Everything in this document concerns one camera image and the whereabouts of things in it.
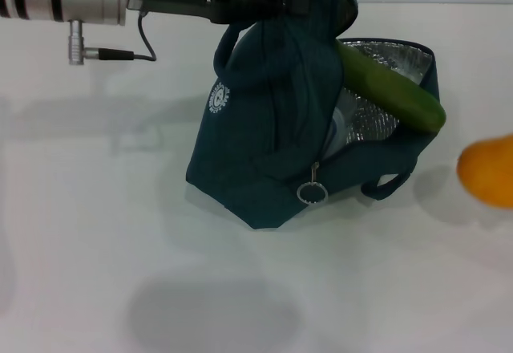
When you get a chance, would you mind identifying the green cucumber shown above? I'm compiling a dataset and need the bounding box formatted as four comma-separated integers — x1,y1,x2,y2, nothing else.
334,39,447,136

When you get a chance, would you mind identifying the dark teal insulated lunch bag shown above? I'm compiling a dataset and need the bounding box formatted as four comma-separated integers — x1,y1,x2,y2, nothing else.
185,0,444,230

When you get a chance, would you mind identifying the orange yellow pear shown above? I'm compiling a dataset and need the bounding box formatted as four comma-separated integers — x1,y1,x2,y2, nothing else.
456,132,513,209

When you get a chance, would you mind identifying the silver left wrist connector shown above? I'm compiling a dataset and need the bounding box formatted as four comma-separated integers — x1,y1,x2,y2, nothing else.
68,19,101,65

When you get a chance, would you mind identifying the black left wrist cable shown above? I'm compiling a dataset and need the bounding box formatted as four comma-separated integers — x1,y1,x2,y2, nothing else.
98,10,158,62

